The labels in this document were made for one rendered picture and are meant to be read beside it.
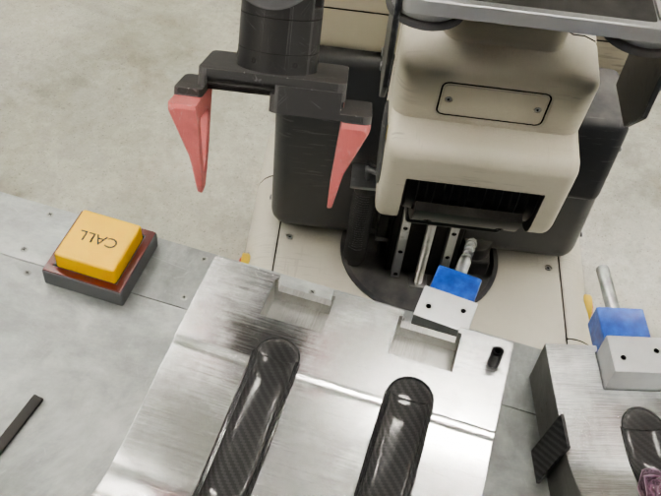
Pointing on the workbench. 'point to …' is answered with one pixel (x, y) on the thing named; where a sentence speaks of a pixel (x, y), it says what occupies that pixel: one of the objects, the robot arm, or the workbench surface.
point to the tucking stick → (19, 421)
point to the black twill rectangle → (550, 449)
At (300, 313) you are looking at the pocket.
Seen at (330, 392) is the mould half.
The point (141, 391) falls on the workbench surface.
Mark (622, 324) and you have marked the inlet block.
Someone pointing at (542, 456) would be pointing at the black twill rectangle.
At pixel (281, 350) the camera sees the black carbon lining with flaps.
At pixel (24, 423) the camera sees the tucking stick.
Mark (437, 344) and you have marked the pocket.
